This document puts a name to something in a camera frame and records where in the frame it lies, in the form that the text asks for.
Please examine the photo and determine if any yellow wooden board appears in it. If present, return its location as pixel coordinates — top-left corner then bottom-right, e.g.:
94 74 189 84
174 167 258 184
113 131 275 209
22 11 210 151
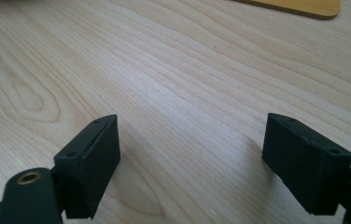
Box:
231 0 342 21

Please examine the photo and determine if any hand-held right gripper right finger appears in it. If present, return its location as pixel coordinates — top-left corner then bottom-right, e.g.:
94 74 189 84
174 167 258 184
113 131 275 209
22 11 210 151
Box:
261 112 351 217

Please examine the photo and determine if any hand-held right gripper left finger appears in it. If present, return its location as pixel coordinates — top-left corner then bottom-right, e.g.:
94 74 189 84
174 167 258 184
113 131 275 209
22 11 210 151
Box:
53 114 121 220

